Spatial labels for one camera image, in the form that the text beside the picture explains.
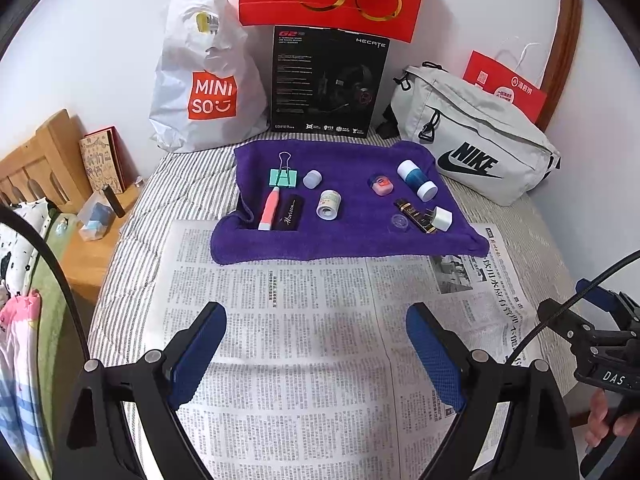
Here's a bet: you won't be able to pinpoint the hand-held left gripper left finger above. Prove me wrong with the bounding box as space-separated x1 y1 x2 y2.
52 301 228 480

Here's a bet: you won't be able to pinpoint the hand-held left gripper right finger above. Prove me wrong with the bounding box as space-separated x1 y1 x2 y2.
406 301 573 480

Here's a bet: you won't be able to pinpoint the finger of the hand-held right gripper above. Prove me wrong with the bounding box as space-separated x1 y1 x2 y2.
575 279 640 328
537 298 596 346

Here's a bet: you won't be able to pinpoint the white charger plug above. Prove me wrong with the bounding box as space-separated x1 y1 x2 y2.
424 205 453 233

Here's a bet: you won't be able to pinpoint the brown lighter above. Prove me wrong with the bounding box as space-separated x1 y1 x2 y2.
393 200 436 234

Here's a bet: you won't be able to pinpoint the pink highlighter pen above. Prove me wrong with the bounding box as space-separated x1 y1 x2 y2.
257 186 282 232

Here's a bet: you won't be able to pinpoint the black rectangular case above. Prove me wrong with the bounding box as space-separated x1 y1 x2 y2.
277 194 306 233

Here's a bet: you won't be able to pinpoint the pink round tin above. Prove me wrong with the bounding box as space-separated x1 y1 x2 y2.
369 173 396 196

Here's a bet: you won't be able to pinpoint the white blue balm bottle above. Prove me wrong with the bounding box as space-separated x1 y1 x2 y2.
397 160 439 199

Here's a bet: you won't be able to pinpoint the white tape roll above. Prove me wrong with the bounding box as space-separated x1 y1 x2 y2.
315 190 343 221

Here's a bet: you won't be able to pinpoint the green binder clip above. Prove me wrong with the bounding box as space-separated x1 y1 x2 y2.
269 151 299 191

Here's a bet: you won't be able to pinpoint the person's right hand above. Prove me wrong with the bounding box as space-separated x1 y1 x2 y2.
585 389 621 448

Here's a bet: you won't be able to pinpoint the newspaper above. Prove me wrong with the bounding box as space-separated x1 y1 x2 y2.
135 220 576 480

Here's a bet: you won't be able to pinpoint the purple towel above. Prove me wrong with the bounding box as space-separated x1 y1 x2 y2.
210 139 490 265

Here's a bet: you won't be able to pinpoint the wooden nightstand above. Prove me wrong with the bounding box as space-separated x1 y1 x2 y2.
55 182 146 306

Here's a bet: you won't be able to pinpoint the green blanket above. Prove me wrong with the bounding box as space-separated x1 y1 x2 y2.
25 250 71 411

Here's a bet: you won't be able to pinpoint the translucent box blue contents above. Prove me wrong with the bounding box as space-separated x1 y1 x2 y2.
77 195 113 242

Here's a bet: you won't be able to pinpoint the black stick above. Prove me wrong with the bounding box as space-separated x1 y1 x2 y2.
102 185 126 218

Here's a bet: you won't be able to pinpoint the pink cartoon cloth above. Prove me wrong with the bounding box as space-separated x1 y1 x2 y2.
0 290 53 466

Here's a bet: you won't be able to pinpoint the white floral cloth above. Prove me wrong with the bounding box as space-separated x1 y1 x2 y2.
0 200 63 301

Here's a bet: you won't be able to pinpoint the patterned book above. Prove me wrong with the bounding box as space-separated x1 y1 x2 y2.
78 126 128 194

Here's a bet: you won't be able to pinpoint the grey waist bag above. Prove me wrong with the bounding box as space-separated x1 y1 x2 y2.
382 62 561 206

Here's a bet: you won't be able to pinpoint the wooden headboard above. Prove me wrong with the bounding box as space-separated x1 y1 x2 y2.
0 108 88 211

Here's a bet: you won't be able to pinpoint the white plastic shopping bag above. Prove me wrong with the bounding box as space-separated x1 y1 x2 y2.
149 0 268 153

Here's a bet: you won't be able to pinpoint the black headphone box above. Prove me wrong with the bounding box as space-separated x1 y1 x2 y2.
270 25 391 138

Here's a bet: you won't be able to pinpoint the red gift bag gold print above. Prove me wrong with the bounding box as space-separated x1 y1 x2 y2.
239 0 431 43

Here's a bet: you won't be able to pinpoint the black cable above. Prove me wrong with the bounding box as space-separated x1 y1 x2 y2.
417 249 640 480
0 205 188 480

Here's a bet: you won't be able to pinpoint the red paper bag white handles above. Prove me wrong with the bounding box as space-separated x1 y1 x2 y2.
462 42 548 126

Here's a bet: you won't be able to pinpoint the curved wooden frame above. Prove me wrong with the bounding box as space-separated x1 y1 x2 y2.
535 0 585 131

